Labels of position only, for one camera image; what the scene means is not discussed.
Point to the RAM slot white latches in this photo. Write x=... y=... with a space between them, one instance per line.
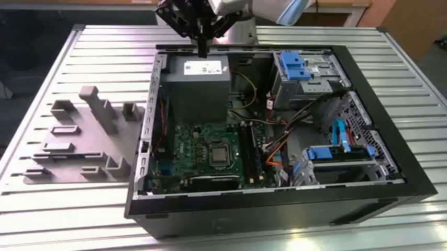
x=247 y=157

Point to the small white pink tag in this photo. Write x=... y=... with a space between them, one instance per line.
x=224 y=68

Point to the blue board connector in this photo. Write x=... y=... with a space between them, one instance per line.
x=164 y=168

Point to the silver CPU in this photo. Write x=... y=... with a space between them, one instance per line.
x=219 y=154

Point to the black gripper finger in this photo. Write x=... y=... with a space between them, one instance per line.
x=224 y=23
x=175 y=21

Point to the blue drive bay latch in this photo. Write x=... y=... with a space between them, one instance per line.
x=294 y=65

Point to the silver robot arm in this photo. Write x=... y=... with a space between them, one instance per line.
x=240 y=31

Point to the brown wooden cabinet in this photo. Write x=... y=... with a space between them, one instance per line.
x=409 y=23

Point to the black PC case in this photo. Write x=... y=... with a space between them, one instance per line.
x=244 y=217

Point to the metal drive cage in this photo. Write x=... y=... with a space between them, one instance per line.
x=314 y=86

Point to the grey power supply unit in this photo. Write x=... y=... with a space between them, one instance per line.
x=195 y=96

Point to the metal disk bay cage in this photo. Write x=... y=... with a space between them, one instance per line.
x=349 y=164

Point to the wooden workbench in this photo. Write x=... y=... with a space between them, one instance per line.
x=331 y=4

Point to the blue plastic carrier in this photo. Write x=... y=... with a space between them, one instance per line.
x=298 y=170

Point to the grey parts rack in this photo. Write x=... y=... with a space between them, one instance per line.
x=91 y=141

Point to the black graphics card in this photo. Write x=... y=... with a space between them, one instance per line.
x=215 y=183

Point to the green motherboard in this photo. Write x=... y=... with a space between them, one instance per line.
x=188 y=136

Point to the hard disk in blue carrier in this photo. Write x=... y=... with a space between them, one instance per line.
x=325 y=153

